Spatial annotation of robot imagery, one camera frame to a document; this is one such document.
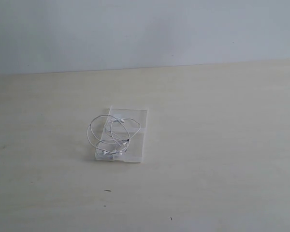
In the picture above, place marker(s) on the clear plastic storage case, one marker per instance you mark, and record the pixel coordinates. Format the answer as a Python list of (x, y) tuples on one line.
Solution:
[(134, 153)]

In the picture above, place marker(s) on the white wired earphones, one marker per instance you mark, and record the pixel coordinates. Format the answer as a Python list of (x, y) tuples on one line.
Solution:
[(121, 145)]

